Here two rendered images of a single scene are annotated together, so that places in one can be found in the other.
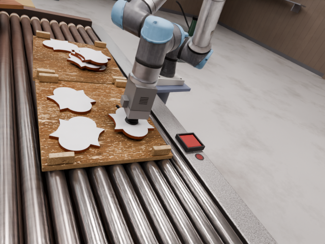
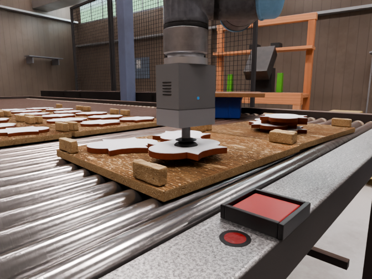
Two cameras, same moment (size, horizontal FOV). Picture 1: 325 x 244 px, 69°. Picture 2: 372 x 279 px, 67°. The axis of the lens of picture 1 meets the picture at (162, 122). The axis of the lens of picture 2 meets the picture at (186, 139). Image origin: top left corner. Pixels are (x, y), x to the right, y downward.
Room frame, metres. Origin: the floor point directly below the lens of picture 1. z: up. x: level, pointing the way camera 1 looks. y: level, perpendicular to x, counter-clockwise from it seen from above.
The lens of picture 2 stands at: (0.54, -0.40, 1.06)
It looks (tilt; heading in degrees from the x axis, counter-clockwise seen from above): 10 degrees down; 81
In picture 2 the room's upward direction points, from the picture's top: straight up
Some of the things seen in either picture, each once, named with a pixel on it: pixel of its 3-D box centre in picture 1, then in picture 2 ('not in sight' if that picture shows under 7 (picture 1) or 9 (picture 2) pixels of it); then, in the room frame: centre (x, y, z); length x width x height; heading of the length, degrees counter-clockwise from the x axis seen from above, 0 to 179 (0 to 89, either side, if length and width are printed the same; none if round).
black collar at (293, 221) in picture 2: (189, 141); (265, 210); (0.68, -0.11, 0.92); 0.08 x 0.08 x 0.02; 39
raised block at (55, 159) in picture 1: (61, 158); (68, 145); (0.39, 0.19, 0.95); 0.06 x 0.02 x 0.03; 126
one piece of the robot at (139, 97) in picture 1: (135, 93); (182, 91); (0.61, 0.10, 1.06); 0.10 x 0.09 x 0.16; 122
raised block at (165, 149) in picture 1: (161, 150); (149, 172); (0.54, -0.03, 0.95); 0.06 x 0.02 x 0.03; 126
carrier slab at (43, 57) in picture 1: (78, 60); (274, 130); (0.96, 0.45, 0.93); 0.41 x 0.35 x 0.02; 34
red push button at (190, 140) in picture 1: (189, 142); (265, 211); (0.68, -0.11, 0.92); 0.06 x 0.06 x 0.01; 39
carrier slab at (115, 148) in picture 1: (98, 116); (182, 150); (0.62, 0.20, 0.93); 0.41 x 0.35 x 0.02; 36
